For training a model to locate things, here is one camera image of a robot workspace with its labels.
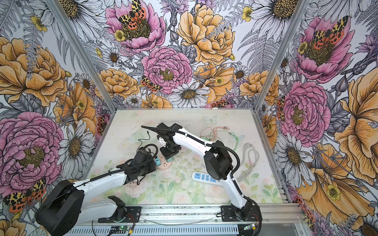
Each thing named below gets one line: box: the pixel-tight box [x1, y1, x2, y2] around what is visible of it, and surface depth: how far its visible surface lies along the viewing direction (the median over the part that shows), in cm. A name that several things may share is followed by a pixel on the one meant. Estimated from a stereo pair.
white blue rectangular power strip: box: [191, 171, 222, 186], surface depth 86 cm
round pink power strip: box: [156, 152, 173, 171], surface depth 91 cm
